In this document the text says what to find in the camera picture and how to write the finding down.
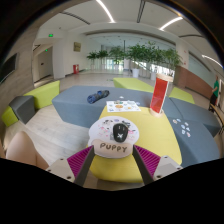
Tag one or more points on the red fire cabinet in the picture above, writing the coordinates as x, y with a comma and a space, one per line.
76, 69

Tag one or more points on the person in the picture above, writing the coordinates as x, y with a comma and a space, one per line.
21, 150
215, 90

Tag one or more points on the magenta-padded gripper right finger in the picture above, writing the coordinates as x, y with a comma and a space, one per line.
166, 166

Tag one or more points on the long grey bench sofa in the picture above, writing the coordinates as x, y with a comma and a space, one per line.
76, 106

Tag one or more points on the small dark grey stool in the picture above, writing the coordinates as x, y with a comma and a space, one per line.
22, 108

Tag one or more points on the round white puppy mouse pad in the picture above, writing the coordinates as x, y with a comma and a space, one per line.
103, 128

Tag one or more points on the grey sofa block with stickers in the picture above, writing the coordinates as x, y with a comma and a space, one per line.
196, 146

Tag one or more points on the framed wall sign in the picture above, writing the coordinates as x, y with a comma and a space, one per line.
77, 46

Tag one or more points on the brown wooden counter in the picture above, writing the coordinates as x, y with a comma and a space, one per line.
191, 80

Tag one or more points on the black computer mouse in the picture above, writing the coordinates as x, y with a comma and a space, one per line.
120, 132

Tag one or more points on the white sticker sheet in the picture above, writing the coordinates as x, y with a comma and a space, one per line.
123, 106

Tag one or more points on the ceiling light strips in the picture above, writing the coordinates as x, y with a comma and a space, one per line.
106, 10

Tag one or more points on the black wall screen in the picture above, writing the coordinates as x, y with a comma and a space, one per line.
8, 68

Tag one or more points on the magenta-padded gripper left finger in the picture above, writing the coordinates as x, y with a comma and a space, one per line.
61, 168

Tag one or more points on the potted green plants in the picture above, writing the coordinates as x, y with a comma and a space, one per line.
140, 55

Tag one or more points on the lime green flat bench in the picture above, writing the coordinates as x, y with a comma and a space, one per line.
131, 83

